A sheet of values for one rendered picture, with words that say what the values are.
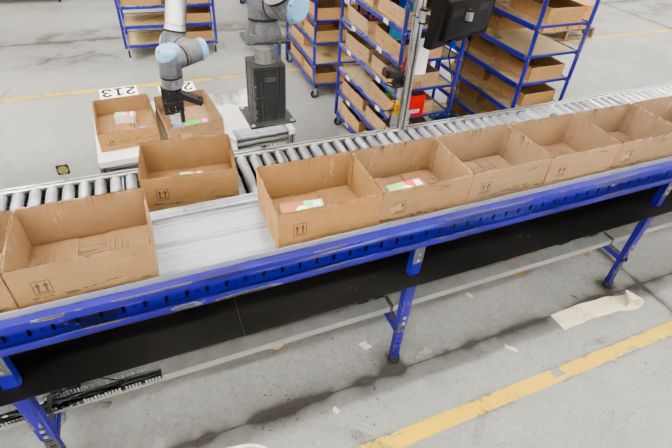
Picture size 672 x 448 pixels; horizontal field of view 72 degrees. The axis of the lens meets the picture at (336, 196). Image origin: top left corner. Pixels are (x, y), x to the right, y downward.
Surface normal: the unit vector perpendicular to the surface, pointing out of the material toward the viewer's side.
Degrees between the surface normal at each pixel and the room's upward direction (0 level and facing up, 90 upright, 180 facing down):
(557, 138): 90
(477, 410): 0
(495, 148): 90
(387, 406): 0
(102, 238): 0
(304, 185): 89
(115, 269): 91
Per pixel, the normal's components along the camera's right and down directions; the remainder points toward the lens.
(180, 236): 0.06, -0.79
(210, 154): 0.29, 0.59
